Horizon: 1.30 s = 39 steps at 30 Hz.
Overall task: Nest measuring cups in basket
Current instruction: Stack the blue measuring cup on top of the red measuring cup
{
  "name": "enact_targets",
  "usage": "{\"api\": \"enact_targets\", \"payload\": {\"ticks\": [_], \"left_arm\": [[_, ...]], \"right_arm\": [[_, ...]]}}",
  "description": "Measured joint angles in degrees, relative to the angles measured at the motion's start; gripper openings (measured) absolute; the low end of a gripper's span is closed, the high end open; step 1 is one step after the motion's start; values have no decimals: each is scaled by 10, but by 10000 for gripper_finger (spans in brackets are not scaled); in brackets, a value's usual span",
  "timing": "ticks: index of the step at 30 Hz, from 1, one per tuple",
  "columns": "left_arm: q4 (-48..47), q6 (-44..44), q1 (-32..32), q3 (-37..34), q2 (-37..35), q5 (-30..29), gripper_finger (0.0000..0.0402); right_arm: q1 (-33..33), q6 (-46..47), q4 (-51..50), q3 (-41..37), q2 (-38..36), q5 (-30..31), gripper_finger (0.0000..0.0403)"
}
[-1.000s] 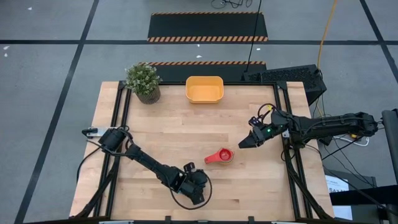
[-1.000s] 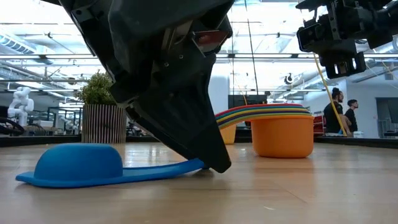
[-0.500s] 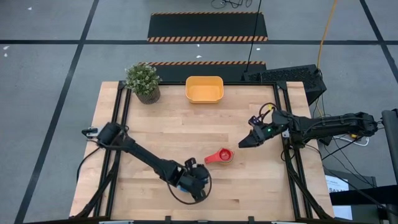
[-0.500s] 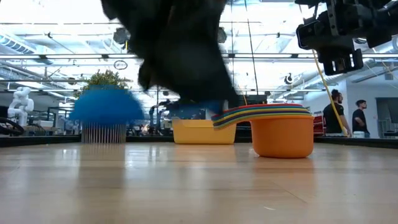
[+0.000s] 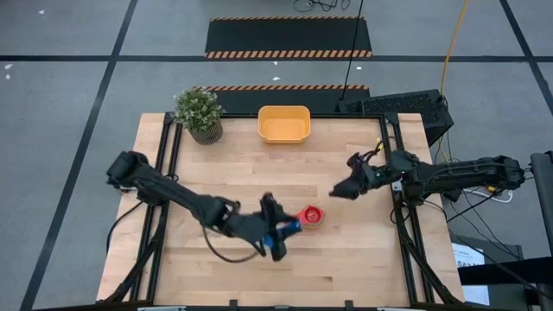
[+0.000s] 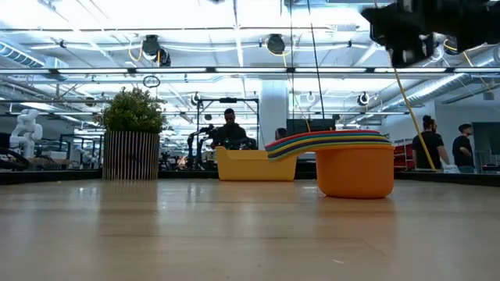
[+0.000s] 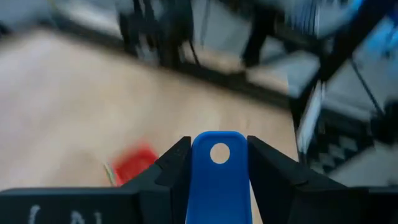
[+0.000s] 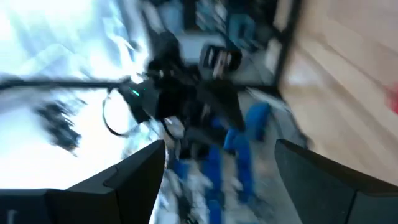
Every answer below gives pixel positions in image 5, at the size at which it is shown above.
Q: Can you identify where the orange measuring cup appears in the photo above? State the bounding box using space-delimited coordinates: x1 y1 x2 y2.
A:
302 206 327 230

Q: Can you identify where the green plant in striped pot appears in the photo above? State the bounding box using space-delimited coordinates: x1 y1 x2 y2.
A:
174 88 225 146

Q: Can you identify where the white paper sign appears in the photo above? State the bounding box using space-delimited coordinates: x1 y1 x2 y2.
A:
451 242 492 307

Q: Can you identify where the black hanging cable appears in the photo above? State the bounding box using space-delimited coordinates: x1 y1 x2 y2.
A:
340 0 364 101

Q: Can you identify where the large yellow measuring cup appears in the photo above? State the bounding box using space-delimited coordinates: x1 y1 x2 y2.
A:
257 105 312 144

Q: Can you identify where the black computer tower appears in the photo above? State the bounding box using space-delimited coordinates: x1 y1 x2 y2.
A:
335 89 454 148

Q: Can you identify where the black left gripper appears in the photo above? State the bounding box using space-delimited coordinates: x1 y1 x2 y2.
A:
224 193 302 263

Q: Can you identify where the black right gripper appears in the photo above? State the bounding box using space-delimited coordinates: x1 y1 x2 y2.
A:
328 150 418 200

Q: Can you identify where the yellow hanging cable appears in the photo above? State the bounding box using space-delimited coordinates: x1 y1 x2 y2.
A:
439 0 470 98

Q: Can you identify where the red measuring cup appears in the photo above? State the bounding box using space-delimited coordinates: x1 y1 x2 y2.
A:
296 205 326 226

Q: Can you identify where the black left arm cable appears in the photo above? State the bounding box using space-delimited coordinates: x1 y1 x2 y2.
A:
201 222 265 263

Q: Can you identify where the black upright post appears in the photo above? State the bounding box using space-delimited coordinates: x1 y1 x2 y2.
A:
530 150 553 260

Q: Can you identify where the black coiled floor cable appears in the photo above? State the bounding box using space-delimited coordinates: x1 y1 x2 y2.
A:
292 0 352 13

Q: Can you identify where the black hazard-striped floor mat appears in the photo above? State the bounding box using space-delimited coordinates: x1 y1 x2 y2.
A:
192 85 372 116
204 16 373 60

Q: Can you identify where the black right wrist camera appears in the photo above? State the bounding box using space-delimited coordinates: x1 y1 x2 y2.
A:
346 151 369 173

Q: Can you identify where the white floor cable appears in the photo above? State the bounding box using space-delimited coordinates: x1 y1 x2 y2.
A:
468 187 515 204

